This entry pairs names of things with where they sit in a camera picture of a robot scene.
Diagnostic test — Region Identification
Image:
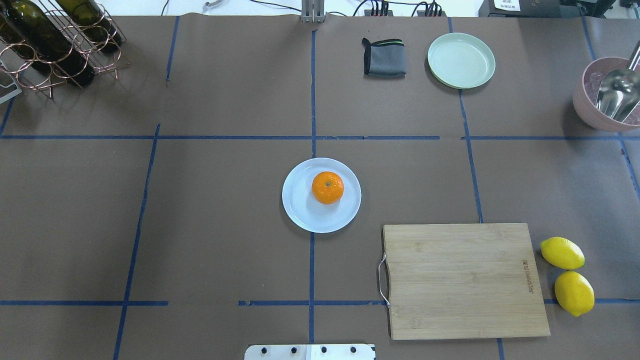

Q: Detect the orange fruit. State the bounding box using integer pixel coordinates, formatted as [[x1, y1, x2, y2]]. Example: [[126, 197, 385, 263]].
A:
[[311, 171, 345, 205]]

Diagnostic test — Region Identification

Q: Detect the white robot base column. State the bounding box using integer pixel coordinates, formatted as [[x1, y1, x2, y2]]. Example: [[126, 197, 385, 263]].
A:
[[244, 343, 377, 360]]

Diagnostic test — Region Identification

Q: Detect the light blue plate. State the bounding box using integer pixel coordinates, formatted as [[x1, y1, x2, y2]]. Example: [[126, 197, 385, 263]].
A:
[[281, 157, 362, 233]]

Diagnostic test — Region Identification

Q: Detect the light green plate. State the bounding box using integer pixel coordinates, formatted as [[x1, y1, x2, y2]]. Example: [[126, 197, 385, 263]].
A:
[[426, 32, 497, 90]]

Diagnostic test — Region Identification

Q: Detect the grey folded cloth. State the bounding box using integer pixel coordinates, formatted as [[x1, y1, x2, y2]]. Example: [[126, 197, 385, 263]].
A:
[[361, 38, 407, 78]]

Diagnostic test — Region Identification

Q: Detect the wooden cutting board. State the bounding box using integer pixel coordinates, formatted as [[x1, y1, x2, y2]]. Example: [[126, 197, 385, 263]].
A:
[[381, 223, 551, 341]]

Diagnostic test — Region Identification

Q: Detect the reacher grabber tool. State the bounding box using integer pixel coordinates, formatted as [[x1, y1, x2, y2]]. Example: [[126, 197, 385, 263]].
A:
[[202, 0, 224, 13]]

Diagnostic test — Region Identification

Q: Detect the black computer box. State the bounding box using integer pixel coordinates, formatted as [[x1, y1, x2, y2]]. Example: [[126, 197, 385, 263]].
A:
[[478, 0, 615, 18]]

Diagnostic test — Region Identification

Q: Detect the yellow lemon near board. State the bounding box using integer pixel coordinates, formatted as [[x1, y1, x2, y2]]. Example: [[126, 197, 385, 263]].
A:
[[540, 236, 586, 271]]

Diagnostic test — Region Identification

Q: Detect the yellow lemon far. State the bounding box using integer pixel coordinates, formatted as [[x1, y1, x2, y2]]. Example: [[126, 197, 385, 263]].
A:
[[553, 270, 595, 317]]

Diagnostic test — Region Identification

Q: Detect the pink bowl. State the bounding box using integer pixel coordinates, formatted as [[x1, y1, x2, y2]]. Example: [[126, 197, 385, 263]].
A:
[[572, 57, 640, 133]]

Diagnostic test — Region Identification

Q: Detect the dark wine bottle back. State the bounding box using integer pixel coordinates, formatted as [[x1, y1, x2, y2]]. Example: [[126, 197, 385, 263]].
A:
[[57, 0, 122, 54]]

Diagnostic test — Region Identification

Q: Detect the dark wine bottle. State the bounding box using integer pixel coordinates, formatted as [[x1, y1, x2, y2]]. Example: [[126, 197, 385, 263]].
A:
[[57, 0, 122, 54], [1, 0, 95, 87]]

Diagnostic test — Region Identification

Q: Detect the metal scoop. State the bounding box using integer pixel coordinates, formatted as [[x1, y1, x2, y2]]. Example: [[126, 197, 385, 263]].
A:
[[595, 43, 640, 123]]

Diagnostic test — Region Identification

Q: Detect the dark wine bottle front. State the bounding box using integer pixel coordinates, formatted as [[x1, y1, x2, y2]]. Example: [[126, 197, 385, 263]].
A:
[[1, 0, 95, 87]]

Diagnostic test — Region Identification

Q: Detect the aluminium frame post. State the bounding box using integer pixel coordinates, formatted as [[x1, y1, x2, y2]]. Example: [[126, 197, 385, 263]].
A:
[[301, 0, 326, 23]]

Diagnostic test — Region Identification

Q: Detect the copper wire bottle rack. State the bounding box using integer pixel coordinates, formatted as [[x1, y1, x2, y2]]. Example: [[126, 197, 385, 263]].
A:
[[1, 0, 131, 98]]

